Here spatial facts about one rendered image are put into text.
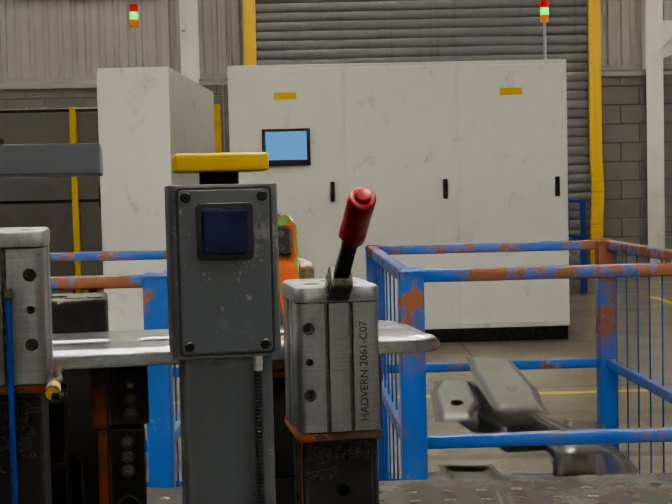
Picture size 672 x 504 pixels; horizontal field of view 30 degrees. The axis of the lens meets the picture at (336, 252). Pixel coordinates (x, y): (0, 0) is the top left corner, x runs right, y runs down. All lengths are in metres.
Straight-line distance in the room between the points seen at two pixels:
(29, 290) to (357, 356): 0.26
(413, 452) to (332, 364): 1.91
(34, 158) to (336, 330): 0.32
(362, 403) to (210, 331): 0.22
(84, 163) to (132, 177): 8.18
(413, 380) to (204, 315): 2.07
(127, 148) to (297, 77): 1.29
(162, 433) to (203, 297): 2.14
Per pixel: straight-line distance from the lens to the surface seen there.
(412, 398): 2.86
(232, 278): 0.80
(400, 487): 1.85
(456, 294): 9.00
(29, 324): 0.96
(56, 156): 0.76
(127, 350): 1.08
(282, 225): 1.31
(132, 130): 8.95
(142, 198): 8.93
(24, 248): 0.96
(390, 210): 8.91
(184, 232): 0.80
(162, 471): 2.95
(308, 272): 1.31
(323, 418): 0.99
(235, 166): 0.81
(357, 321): 0.98
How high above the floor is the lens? 1.14
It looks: 3 degrees down
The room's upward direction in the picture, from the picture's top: 1 degrees counter-clockwise
